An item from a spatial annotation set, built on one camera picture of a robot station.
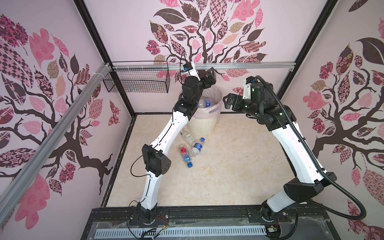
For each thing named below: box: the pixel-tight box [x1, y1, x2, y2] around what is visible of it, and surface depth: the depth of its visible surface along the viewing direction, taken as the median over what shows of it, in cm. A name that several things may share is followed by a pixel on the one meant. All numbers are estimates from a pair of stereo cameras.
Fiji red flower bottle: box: [179, 144, 193, 168], surface depth 93 cm
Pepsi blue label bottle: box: [197, 99, 211, 108], surface depth 87 cm
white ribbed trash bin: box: [188, 116, 218, 136], surface depth 99 cm
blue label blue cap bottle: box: [191, 137, 206, 158], surface depth 97 cm
